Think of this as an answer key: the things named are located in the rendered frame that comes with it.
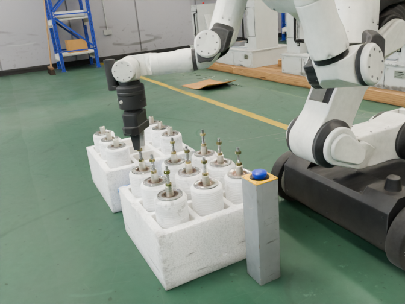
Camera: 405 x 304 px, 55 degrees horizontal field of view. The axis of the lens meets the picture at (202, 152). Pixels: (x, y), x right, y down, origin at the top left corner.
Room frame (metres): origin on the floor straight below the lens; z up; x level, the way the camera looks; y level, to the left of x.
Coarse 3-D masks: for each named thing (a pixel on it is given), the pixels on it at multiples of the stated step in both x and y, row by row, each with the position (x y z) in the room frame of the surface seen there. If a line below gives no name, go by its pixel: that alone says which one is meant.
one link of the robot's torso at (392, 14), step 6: (390, 6) 1.17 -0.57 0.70; (384, 12) 1.16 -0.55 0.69; (390, 12) 1.15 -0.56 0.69; (396, 12) 1.16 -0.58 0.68; (384, 18) 1.14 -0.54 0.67; (390, 18) 1.13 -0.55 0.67; (396, 18) 1.14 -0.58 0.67; (402, 18) 1.16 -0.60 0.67; (378, 24) 1.13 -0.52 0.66; (384, 24) 1.12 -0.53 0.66
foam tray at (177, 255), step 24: (120, 192) 1.25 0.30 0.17; (144, 216) 1.04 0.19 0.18; (192, 216) 1.02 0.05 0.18; (216, 216) 1.00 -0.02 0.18; (240, 216) 1.03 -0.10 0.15; (144, 240) 1.05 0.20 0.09; (168, 240) 0.93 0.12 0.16; (192, 240) 0.96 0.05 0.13; (216, 240) 0.99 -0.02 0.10; (240, 240) 1.03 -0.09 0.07; (168, 264) 0.92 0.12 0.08; (192, 264) 0.96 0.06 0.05; (216, 264) 0.99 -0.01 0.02; (168, 288) 0.92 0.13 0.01
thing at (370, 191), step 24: (288, 168) 1.32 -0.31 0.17; (312, 168) 1.25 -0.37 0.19; (336, 168) 1.23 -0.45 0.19; (384, 168) 1.24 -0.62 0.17; (288, 192) 1.32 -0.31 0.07; (312, 192) 1.20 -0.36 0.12; (336, 192) 1.10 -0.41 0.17; (360, 192) 1.04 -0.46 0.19; (384, 192) 0.99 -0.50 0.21; (336, 216) 1.10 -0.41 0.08; (360, 216) 1.01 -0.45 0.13; (384, 216) 0.94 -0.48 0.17; (384, 240) 0.93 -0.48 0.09
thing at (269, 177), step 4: (244, 176) 0.96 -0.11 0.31; (248, 176) 0.96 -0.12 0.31; (252, 176) 0.95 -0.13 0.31; (268, 176) 0.94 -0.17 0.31; (272, 176) 0.94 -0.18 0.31; (248, 180) 0.93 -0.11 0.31; (252, 180) 0.93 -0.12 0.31; (256, 180) 0.92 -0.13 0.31; (260, 180) 0.92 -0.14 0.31; (264, 180) 0.92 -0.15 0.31; (268, 180) 0.92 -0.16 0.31; (256, 184) 0.90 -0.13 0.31
